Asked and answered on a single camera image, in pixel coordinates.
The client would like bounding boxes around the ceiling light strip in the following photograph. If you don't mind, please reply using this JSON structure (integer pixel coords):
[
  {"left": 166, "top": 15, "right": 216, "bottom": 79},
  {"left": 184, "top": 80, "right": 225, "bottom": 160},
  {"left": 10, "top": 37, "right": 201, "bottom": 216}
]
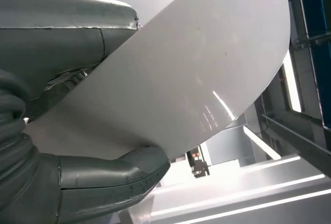
[
  {"left": 282, "top": 50, "right": 302, "bottom": 113},
  {"left": 243, "top": 126, "right": 281, "bottom": 161}
]

